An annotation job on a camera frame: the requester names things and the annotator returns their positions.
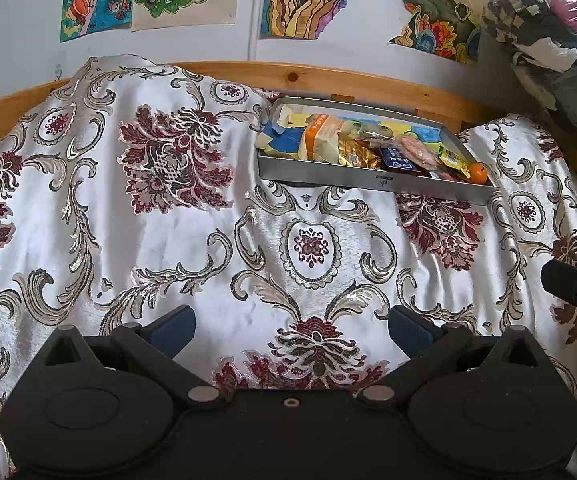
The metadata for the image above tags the dark blue snack packet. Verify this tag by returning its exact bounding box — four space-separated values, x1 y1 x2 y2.
381 145 426 175

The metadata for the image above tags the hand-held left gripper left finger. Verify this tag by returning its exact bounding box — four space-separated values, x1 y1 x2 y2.
36 305 226 408

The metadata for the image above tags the blue orange wall poster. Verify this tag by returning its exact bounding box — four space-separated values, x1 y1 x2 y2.
60 0 134 43

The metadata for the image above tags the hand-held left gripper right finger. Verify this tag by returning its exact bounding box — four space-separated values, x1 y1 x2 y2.
357 305 549 406

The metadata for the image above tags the round pink rice cake packet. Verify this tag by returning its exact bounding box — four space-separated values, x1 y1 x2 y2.
398 132 439 166

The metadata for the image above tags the white wall pipe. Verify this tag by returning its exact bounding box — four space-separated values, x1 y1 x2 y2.
247 0 260 63

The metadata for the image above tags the dark green orange wall poster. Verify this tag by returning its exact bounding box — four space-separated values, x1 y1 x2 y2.
388 0 481 64

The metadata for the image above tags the wooden bed frame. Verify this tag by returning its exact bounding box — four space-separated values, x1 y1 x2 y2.
0 60 577 201

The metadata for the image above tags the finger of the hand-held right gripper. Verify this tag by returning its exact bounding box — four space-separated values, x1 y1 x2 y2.
541 259 577 313

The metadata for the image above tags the white floral patterned bedspread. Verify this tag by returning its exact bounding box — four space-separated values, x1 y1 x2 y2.
0 55 577 480

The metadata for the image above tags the clear bag of clothes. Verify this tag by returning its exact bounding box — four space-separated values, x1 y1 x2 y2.
481 0 577 133

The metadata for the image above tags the orange white snack packet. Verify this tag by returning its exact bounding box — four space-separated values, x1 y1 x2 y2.
301 114 349 163

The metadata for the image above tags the swirly colourful wall poster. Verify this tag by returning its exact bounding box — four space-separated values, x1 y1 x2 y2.
261 0 389 41

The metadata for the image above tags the gold foil snack packet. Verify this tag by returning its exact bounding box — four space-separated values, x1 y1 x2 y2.
338 137 384 171

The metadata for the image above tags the grey metal tray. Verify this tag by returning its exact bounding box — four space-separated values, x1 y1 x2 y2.
256 96 500 206

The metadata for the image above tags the yellow green snack packet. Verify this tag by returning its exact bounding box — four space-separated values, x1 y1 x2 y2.
435 145 471 178

